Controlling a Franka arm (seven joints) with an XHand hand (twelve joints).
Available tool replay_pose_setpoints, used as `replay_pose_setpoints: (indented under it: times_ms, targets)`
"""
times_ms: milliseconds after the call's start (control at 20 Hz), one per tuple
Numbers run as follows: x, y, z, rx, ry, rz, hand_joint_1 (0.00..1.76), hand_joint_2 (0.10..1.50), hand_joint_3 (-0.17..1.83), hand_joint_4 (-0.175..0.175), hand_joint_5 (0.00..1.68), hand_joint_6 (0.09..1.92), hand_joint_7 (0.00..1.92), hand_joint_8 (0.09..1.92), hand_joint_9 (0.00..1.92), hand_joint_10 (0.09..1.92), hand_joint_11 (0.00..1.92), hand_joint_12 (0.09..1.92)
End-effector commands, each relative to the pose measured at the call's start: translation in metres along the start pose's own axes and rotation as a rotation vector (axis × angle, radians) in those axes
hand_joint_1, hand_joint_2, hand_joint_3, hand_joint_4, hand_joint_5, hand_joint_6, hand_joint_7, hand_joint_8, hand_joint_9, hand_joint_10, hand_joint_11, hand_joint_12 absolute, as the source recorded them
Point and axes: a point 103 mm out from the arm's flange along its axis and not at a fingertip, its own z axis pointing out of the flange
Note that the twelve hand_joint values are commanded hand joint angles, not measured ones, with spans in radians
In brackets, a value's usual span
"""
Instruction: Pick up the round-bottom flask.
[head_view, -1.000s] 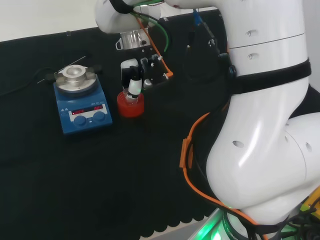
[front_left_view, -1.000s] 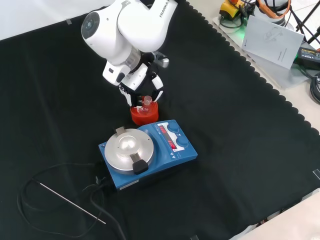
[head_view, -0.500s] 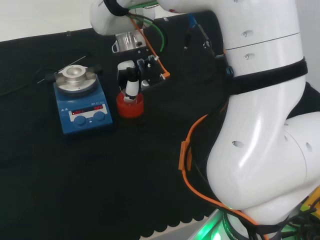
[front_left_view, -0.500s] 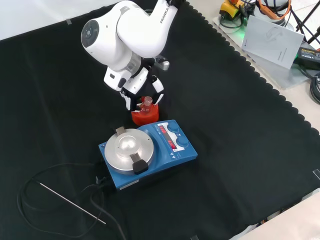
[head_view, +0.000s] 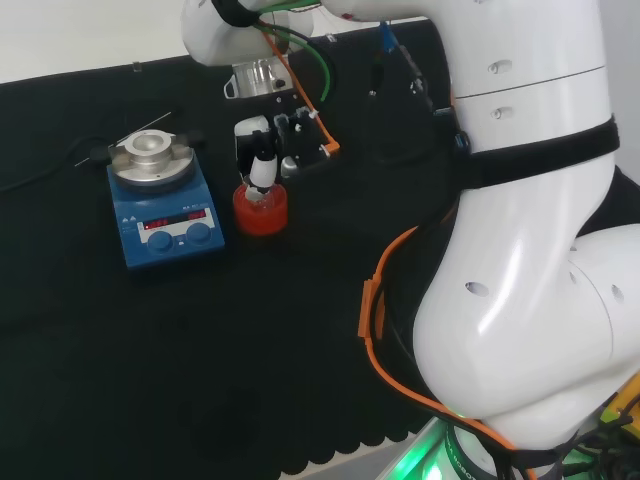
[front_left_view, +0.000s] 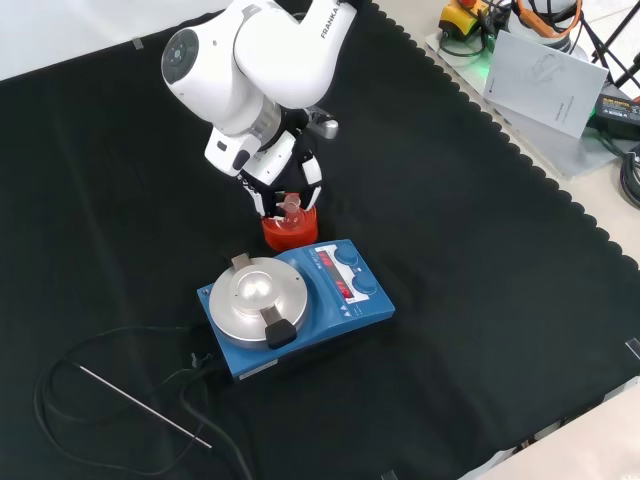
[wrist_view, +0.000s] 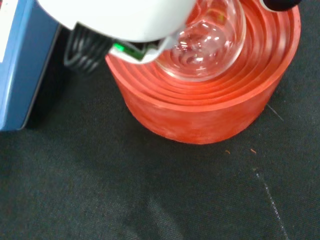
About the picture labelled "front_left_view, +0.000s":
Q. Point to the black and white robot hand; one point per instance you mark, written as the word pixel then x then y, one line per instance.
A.
pixel 295 160

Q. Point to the clear round-bottom glass flask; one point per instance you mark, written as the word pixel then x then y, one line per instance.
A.
pixel 291 212

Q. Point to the blue-base heater with steel plate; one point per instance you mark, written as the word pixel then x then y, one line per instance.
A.
pixel 310 325

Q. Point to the clear cloth clip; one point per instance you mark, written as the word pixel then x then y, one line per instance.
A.
pixel 391 475
pixel 137 43
pixel 633 348

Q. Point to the black bench cloth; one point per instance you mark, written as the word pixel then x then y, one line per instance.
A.
pixel 475 250

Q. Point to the yellow stop button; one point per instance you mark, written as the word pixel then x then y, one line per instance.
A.
pixel 462 17

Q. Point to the pale board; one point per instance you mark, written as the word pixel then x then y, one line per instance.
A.
pixel 545 80

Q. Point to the thin steel probe rod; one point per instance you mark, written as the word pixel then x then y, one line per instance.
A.
pixel 145 406

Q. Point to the black power supply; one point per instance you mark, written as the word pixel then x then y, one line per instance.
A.
pixel 620 110

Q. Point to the black tripod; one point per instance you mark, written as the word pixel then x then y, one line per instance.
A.
pixel 607 45

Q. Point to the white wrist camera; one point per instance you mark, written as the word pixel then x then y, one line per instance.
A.
pixel 227 150

